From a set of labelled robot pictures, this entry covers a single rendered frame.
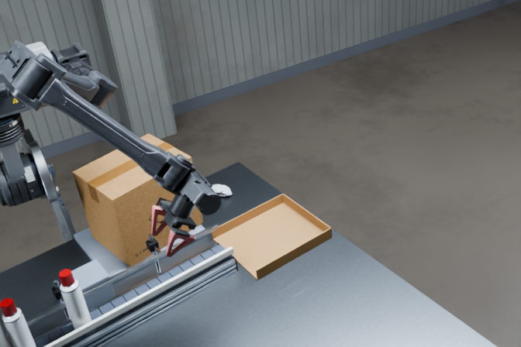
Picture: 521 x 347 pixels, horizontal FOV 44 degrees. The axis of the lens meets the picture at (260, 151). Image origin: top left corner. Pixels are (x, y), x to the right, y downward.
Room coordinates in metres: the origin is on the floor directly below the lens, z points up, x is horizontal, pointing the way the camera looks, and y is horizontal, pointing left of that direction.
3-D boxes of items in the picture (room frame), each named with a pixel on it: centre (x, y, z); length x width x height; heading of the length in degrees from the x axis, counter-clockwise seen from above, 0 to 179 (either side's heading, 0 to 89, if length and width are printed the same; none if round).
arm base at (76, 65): (1.72, 0.49, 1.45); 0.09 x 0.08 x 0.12; 115
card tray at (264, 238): (1.66, 0.00, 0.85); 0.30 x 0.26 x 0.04; 122
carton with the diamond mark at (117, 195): (1.76, 0.41, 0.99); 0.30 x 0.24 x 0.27; 130
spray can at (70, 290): (1.31, 0.55, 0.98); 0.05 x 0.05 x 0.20
